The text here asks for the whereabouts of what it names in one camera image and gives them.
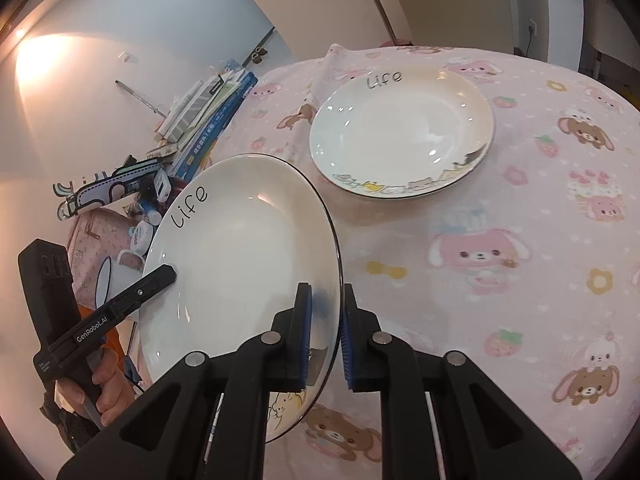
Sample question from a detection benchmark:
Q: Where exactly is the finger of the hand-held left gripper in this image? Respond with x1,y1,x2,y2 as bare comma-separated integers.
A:
94,264,178,319

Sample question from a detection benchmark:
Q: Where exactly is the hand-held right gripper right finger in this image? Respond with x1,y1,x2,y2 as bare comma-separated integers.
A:
340,284,594,480

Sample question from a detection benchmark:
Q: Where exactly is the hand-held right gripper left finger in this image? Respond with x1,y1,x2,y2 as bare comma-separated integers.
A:
56,282,315,480

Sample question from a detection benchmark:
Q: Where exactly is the white plate with cartoon print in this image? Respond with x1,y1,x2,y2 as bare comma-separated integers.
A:
137,152,345,445
308,66,497,201

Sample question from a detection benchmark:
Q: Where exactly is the person's left hand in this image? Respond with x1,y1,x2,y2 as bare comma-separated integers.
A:
55,346,137,428

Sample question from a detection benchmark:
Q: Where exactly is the white mug with blue rim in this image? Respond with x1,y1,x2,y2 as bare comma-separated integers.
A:
95,255,146,312

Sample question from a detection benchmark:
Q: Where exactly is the small white and blue jar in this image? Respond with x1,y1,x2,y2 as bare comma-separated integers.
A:
130,222,154,256

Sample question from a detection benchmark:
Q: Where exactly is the pink dotted bag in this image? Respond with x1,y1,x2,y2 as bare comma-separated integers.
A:
67,207,151,311

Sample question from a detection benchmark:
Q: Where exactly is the white charger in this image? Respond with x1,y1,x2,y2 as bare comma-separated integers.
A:
152,167,174,202

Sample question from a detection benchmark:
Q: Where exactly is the blue cartoon pencil case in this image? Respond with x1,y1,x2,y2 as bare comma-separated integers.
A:
52,157,166,221

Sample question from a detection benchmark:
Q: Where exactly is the stack of books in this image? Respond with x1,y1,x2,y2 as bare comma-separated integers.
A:
154,57,258,181

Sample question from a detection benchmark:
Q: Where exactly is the pink cartoon printed tablecloth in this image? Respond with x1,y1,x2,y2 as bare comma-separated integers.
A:
135,42,640,480

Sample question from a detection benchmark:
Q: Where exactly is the beige vanity cabinet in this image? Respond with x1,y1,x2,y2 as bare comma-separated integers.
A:
582,0,640,86

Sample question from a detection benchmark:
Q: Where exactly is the grey mop handle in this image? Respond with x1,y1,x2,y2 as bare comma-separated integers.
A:
115,80,167,115

